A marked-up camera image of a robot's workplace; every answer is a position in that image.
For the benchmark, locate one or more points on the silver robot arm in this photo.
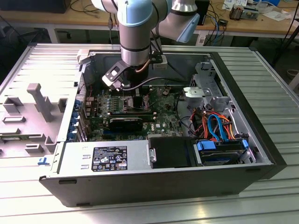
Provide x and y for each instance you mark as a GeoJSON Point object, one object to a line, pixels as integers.
{"type": "Point", "coordinates": [134, 35]}

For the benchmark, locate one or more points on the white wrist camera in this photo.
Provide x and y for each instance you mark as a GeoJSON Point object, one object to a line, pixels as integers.
{"type": "Point", "coordinates": [112, 77]}

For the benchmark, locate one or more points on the small black adapter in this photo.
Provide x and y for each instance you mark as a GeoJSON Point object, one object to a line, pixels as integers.
{"type": "Point", "coordinates": [223, 22]}

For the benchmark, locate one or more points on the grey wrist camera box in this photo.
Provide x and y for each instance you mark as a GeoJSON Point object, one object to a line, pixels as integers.
{"type": "Point", "coordinates": [160, 64]}

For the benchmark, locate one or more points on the grey case latch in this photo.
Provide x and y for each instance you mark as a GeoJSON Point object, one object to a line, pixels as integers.
{"type": "Point", "coordinates": [83, 57]}

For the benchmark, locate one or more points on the green motherboard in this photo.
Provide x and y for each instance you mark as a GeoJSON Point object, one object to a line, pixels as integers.
{"type": "Point", "coordinates": [163, 112]}

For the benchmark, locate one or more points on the large dark box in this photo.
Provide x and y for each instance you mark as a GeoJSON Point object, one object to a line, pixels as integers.
{"type": "Point", "coordinates": [35, 5]}

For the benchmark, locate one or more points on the grey parts rack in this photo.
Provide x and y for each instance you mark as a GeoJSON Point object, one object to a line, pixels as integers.
{"type": "Point", "coordinates": [35, 130]}

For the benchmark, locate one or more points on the wooden desk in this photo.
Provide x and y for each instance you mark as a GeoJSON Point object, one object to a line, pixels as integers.
{"type": "Point", "coordinates": [70, 18]}

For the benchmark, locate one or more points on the white papers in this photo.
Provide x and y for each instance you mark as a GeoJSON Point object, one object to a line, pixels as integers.
{"type": "Point", "coordinates": [276, 15]}

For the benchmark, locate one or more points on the brown transformer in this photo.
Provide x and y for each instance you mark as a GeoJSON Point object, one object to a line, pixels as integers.
{"type": "Point", "coordinates": [236, 12]}

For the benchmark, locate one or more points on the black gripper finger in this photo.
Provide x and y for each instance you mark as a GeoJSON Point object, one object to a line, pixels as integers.
{"type": "Point", "coordinates": [138, 102]}

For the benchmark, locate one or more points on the grey electronic device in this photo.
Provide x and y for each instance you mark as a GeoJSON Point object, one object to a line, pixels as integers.
{"type": "Point", "coordinates": [251, 14]}

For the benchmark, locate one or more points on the silver metal drive cage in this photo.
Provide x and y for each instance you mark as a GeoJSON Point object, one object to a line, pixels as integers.
{"type": "Point", "coordinates": [205, 77]}

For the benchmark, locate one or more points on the black RAM slot bank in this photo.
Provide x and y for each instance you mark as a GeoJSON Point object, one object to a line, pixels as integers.
{"type": "Point", "coordinates": [130, 114]}
{"type": "Point", "coordinates": [146, 90]}

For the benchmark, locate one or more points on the pale round container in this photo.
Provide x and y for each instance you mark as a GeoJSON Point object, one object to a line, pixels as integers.
{"type": "Point", "coordinates": [294, 74]}

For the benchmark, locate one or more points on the green RAM stick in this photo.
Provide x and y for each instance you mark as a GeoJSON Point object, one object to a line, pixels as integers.
{"type": "Point", "coordinates": [14, 138]}

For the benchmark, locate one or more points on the black upright box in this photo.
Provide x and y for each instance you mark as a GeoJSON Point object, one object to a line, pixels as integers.
{"type": "Point", "coordinates": [205, 11]}

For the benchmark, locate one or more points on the silver power supply unit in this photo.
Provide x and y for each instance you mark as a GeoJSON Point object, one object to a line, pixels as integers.
{"type": "Point", "coordinates": [74, 156]}

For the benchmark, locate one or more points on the black graphics card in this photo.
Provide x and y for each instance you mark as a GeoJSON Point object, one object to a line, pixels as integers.
{"type": "Point", "coordinates": [126, 123]}

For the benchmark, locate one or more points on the black PC case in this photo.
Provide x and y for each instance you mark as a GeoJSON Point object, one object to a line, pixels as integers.
{"type": "Point", "coordinates": [140, 189]}

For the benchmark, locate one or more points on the silver metal latch bracket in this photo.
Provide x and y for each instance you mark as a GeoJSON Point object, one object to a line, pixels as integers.
{"type": "Point", "coordinates": [153, 155]}

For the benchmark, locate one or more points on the hard disk in blue carrier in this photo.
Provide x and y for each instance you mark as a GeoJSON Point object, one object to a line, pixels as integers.
{"type": "Point", "coordinates": [219, 156]}

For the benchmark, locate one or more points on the CPU socket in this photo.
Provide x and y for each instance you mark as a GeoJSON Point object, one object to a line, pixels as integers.
{"type": "Point", "coordinates": [126, 99]}

